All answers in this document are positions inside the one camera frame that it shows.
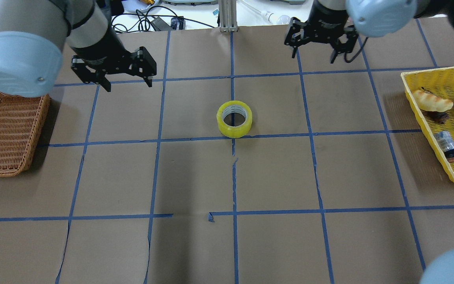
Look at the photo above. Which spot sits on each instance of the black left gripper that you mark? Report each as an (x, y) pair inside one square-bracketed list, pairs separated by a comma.
[(100, 50)]

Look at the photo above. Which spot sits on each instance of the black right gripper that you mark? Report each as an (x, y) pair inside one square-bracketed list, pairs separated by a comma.
[(326, 19)]

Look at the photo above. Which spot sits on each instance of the yellow tape roll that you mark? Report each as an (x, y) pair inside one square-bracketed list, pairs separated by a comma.
[(234, 119)]

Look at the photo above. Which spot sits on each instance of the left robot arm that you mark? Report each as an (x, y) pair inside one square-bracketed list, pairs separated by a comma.
[(33, 34)]

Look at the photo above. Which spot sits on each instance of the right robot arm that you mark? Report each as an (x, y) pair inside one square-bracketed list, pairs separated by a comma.
[(377, 18)]

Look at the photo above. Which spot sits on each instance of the light bulb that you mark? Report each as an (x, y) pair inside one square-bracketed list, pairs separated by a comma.
[(275, 18)]

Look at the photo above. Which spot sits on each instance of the blue plate with brass part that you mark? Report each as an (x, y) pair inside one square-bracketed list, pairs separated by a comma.
[(131, 6)]

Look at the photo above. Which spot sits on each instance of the toy bread loaf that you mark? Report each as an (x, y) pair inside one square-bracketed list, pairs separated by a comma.
[(427, 101)]

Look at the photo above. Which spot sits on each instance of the brown wicker basket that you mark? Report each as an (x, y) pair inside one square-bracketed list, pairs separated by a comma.
[(21, 122)]

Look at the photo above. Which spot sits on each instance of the brown toy piece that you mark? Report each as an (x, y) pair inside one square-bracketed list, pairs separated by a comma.
[(438, 117)]

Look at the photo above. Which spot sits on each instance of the small dark bottle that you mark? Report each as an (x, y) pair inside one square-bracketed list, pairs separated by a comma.
[(446, 144)]

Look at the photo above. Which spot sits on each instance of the aluminium frame post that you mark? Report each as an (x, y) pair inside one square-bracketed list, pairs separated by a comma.
[(227, 16)]

